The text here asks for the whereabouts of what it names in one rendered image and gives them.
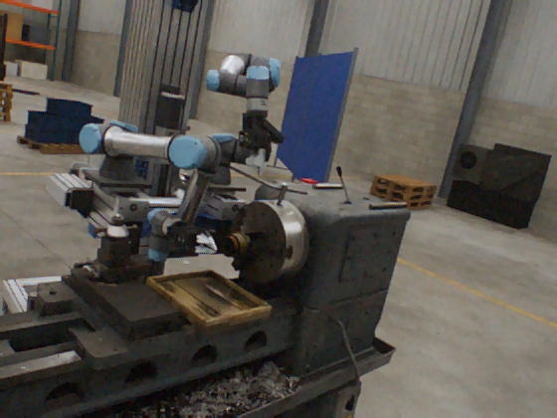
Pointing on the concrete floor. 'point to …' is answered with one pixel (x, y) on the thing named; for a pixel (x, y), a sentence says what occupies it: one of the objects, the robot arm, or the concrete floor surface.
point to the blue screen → (314, 114)
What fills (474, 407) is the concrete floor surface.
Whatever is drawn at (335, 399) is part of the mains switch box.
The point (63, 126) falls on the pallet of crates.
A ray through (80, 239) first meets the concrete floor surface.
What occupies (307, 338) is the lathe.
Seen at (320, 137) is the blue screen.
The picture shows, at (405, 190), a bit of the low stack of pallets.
